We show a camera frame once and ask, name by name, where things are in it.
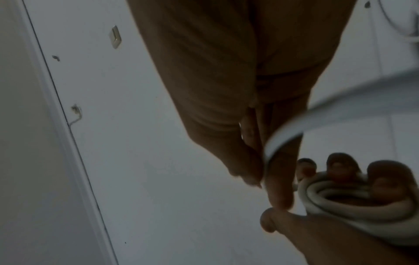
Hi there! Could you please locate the person's right hand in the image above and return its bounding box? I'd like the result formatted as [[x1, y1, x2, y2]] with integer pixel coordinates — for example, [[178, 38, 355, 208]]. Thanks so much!
[[126, 0, 357, 210]]

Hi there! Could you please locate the person's left hand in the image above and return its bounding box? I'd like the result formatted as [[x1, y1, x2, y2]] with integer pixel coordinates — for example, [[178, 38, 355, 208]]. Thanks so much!
[[260, 152, 419, 265]]

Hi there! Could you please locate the short white cable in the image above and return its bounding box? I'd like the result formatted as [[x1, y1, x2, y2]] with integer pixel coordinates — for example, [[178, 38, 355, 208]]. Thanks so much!
[[262, 69, 419, 247]]

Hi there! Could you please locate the long white cable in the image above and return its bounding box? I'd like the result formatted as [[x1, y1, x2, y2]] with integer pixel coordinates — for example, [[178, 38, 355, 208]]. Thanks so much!
[[378, 0, 419, 44]]

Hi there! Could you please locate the dangling white wire end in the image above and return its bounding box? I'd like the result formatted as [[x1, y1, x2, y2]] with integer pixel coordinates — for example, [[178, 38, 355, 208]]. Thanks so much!
[[69, 103, 83, 127]]

